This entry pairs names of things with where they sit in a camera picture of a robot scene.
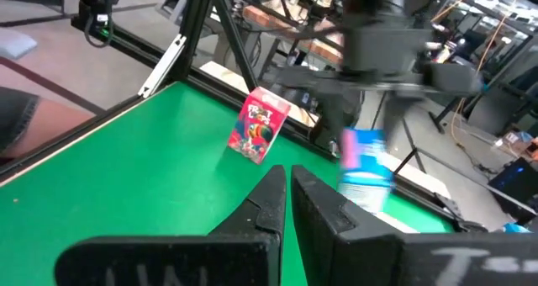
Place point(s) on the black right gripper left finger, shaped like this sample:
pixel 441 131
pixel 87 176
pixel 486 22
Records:
pixel 244 256

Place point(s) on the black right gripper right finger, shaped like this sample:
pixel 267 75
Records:
pixel 357 256

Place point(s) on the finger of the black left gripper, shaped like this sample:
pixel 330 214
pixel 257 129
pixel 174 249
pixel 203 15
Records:
pixel 399 113
pixel 338 113

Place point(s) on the blue Rice Krispies cereal box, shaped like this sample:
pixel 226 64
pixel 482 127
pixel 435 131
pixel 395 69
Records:
pixel 363 168

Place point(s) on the red Froot Loops cereal box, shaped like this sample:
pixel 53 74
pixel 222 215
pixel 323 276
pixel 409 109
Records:
pixel 258 126

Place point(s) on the black office chair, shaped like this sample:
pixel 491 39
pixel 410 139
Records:
pixel 492 109

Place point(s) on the brown cluttered workbench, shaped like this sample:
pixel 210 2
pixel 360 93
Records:
pixel 260 17

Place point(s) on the black laptop with blue light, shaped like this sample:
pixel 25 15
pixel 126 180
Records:
pixel 517 181

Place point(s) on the person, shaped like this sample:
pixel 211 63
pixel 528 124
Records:
pixel 50 126

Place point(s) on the black aluminium table frame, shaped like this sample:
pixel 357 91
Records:
pixel 197 33

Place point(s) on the silver aluminium bracket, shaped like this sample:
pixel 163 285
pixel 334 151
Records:
pixel 161 67

